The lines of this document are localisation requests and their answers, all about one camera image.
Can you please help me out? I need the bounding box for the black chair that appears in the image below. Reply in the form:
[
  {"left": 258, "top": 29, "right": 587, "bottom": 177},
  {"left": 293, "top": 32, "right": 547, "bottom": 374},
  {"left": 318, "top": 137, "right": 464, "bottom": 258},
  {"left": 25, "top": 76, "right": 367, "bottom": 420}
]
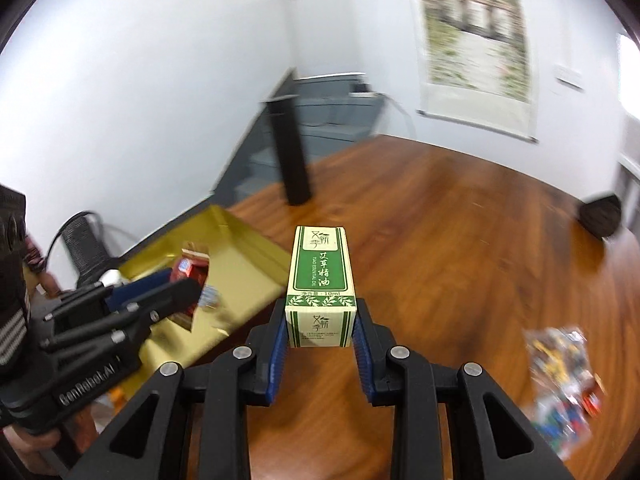
[{"left": 47, "top": 211, "right": 123, "bottom": 291}]

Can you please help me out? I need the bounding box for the person's left hand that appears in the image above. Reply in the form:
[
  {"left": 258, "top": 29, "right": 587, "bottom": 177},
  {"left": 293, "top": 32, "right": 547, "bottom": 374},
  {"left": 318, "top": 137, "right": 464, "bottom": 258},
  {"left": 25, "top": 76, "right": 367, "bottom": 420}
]
[{"left": 0, "top": 427, "right": 63, "bottom": 477}]

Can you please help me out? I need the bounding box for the bag of colourful bricks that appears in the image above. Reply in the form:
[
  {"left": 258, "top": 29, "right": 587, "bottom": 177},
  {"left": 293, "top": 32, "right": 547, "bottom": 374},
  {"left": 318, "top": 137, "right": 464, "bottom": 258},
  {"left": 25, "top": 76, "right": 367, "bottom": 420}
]
[{"left": 530, "top": 385, "right": 601, "bottom": 461}]

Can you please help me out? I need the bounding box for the green and cream box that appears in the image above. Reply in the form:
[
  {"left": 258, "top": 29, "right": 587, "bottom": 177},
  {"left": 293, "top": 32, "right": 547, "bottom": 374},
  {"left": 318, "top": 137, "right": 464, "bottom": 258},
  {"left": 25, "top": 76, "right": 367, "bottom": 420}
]
[{"left": 285, "top": 226, "right": 358, "bottom": 349}]

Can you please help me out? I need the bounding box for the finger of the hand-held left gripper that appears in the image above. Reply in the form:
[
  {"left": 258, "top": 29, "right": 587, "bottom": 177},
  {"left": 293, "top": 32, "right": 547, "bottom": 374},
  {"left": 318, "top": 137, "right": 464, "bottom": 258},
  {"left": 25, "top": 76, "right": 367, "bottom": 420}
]
[
  {"left": 39, "top": 277, "right": 203, "bottom": 354},
  {"left": 44, "top": 269, "right": 174, "bottom": 324}
]

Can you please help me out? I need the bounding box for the red snack packet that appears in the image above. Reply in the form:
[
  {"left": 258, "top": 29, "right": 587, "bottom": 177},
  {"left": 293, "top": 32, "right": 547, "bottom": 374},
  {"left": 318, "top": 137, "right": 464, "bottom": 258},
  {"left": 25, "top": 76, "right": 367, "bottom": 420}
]
[{"left": 170, "top": 242, "right": 211, "bottom": 318}]

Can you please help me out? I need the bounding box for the white cable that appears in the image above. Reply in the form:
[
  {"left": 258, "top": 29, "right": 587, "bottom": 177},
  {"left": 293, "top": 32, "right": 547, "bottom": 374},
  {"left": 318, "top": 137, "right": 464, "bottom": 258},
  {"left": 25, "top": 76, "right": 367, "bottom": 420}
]
[{"left": 380, "top": 94, "right": 416, "bottom": 136}]

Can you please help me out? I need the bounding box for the black cylinder flask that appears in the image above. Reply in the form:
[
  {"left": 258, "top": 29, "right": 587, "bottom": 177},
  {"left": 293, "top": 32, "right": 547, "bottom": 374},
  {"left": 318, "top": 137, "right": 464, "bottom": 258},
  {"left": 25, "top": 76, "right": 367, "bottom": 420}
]
[{"left": 260, "top": 95, "right": 313, "bottom": 207}]

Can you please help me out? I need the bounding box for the wall scroll painting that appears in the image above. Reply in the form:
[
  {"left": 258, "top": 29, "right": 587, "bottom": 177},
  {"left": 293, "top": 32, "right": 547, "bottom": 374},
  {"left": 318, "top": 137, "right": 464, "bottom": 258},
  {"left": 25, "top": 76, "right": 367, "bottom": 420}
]
[{"left": 412, "top": 0, "right": 541, "bottom": 143}]

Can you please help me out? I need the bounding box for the bag of yellow bricks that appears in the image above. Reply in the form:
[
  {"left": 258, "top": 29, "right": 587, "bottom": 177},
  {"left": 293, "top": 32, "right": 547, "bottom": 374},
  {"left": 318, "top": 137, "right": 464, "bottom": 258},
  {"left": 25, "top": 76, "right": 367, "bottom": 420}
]
[{"left": 522, "top": 327, "right": 593, "bottom": 396}]

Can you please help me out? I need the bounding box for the white wall socket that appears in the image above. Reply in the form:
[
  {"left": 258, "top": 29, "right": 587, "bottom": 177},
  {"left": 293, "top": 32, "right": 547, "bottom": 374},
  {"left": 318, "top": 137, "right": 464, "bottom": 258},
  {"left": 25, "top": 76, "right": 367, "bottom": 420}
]
[{"left": 555, "top": 64, "right": 586, "bottom": 92}]

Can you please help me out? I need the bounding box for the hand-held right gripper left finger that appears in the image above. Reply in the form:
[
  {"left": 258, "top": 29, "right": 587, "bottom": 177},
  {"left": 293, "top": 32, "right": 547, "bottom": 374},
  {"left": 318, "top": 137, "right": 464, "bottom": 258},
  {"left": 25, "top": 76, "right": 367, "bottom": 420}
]
[{"left": 65, "top": 297, "right": 291, "bottom": 480}]

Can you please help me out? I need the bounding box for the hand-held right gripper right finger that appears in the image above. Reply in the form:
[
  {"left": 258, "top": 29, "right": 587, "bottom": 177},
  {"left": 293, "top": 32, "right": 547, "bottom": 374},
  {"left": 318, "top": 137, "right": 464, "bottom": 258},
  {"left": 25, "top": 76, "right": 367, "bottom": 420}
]
[{"left": 352, "top": 297, "right": 576, "bottom": 480}]

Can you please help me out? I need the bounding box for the small bag with red item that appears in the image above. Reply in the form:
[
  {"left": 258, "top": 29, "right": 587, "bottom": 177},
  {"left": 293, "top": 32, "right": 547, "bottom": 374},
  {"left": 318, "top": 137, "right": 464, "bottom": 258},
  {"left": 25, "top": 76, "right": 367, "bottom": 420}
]
[{"left": 580, "top": 377, "right": 609, "bottom": 418}]

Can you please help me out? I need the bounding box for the gold container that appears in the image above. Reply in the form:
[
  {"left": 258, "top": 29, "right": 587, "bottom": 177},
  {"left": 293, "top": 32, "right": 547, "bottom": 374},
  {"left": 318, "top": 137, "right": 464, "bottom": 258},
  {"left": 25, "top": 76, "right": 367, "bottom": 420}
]
[{"left": 100, "top": 205, "right": 293, "bottom": 413}]

